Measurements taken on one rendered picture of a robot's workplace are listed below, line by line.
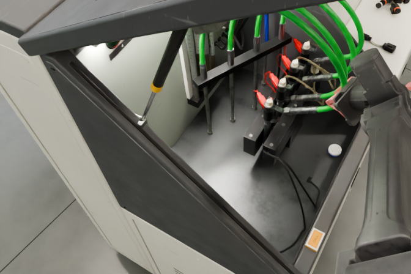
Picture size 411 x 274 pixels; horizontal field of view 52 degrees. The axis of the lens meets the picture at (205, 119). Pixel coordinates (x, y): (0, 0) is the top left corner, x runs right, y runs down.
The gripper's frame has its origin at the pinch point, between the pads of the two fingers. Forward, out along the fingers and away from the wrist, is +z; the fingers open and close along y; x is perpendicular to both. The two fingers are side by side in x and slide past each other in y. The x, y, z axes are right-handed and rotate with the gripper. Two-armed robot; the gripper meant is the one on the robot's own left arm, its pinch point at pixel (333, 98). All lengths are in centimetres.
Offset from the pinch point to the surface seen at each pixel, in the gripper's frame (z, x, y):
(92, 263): 122, 24, 86
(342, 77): -7.3, -5.3, -0.8
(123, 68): 15.8, -36.6, 27.7
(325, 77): 16.0, 1.8, -10.4
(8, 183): 169, -28, 93
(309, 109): 6.2, 0.3, 3.4
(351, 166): 13.1, 23.8, 1.5
